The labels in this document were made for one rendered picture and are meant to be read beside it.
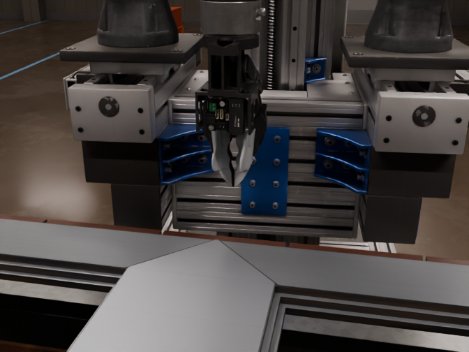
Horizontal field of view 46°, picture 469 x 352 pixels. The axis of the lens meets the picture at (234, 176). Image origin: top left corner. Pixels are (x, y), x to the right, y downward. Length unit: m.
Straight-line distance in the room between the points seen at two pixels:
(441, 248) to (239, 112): 1.97
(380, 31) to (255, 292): 0.56
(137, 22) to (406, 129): 0.49
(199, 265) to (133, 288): 0.09
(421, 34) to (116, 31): 0.52
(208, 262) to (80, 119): 0.37
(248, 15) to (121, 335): 0.39
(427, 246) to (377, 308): 1.93
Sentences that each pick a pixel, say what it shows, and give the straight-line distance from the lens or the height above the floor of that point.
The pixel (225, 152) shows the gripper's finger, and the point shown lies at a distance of 0.77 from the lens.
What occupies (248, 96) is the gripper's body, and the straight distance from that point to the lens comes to 0.68.
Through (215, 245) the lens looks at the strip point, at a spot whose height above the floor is 0.84.
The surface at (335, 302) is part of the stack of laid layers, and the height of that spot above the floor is 0.83.
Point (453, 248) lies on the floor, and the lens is 2.60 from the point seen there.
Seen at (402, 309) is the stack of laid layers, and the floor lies 0.83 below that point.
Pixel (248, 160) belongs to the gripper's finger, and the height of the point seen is 0.93.
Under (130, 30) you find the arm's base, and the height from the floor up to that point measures 1.07.
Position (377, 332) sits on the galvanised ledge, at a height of 0.68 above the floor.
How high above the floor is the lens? 1.20
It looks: 22 degrees down
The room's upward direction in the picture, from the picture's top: straight up
